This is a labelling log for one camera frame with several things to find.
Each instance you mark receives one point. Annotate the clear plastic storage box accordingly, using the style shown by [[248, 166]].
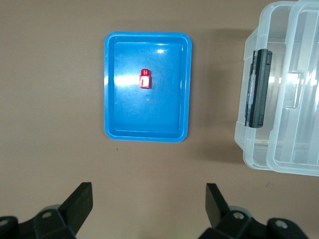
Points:
[[250, 147]]

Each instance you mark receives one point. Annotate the brown table cover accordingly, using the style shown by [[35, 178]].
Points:
[[49, 99]]

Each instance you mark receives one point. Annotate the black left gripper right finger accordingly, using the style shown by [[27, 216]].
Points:
[[216, 206]]

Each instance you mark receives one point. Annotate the clear plastic box lid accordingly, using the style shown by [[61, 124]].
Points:
[[307, 104]]

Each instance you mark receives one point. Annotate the red toy block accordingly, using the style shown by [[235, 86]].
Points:
[[145, 81]]

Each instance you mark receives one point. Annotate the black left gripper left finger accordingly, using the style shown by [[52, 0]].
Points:
[[74, 206]]

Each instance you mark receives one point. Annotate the blue plastic tray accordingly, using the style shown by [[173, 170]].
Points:
[[129, 112]]

